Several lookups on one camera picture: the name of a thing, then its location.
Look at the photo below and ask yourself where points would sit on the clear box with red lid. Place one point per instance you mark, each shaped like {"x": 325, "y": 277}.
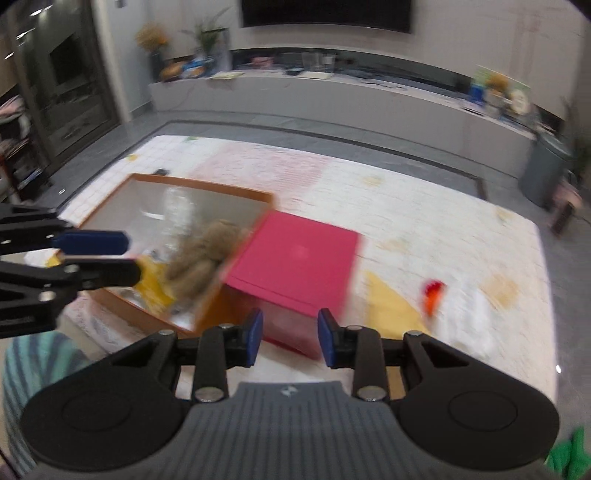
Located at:
{"x": 295, "y": 258}

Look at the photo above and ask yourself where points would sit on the brown teddy bear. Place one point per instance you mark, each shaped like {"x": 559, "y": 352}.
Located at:
{"x": 203, "y": 258}

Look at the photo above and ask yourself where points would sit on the orange cardboard box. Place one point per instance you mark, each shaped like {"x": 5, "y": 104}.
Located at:
{"x": 134, "y": 203}

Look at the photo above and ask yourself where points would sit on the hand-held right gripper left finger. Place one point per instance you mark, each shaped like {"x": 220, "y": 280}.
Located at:
{"x": 253, "y": 337}

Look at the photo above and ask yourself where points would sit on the marble television console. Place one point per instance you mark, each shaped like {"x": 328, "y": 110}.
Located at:
{"x": 323, "y": 97}

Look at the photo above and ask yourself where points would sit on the pink photo card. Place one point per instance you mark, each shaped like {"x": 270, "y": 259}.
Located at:
{"x": 262, "y": 62}

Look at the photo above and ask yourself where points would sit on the red orange object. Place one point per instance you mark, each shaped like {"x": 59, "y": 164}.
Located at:
{"x": 434, "y": 297}

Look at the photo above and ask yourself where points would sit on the black wall television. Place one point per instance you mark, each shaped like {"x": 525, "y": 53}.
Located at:
{"x": 323, "y": 14}

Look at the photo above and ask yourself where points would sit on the teal striped clothing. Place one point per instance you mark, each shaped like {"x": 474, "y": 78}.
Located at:
{"x": 37, "y": 369}

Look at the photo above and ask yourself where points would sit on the dark pink standing device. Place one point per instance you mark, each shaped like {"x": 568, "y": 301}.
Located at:
{"x": 562, "y": 219}

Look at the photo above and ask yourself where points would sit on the yellow snack packet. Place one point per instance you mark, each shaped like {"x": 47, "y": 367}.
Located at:
{"x": 152, "y": 281}

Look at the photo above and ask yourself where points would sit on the cluttered shelf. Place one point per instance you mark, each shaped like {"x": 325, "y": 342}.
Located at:
{"x": 21, "y": 152}

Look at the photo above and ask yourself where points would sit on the green display board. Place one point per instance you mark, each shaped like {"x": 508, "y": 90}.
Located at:
{"x": 482, "y": 74}

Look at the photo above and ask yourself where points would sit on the green plant in glass vase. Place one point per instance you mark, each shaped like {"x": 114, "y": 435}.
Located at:
{"x": 207, "y": 41}

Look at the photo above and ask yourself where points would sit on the blue white snack bags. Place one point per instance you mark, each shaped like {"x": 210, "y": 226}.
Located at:
{"x": 193, "y": 68}

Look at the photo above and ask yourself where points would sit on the glass sliding door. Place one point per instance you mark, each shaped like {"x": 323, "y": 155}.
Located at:
{"x": 69, "y": 92}

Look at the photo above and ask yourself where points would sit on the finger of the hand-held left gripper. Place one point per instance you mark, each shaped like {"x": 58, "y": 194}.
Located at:
{"x": 101, "y": 273}
{"x": 92, "y": 242}

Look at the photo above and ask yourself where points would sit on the yellow dried flowers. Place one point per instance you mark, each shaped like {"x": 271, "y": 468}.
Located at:
{"x": 152, "y": 37}

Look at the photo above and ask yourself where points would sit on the loose papers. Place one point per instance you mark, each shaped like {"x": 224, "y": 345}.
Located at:
{"x": 226, "y": 74}

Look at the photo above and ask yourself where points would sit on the clear plastic bag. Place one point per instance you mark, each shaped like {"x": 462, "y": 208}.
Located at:
{"x": 178, "y": 207}

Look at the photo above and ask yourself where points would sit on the grey trash can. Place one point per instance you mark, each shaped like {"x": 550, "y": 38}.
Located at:
{"x": 545, "y": 170}

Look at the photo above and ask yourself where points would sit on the pink basket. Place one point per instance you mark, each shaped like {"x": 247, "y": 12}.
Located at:
{"x": 569, "y": 193}

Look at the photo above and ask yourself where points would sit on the lemon print grid tablecloth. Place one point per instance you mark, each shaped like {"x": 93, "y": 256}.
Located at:
{"x": 106, "y": 180}

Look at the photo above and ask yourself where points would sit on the small teddy bear ornament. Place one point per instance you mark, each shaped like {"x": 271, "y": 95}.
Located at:
{"x": 497, "y": 84}

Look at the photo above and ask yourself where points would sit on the green cloth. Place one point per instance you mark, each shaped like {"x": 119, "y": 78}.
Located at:
{"x": 572, "y": 454}

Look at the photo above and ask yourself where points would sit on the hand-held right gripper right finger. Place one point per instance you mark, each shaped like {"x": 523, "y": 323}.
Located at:
{"x": 328, "y": 337}

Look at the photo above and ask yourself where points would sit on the dark vase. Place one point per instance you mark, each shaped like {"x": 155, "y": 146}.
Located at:
{"x": 158, "y": 67}

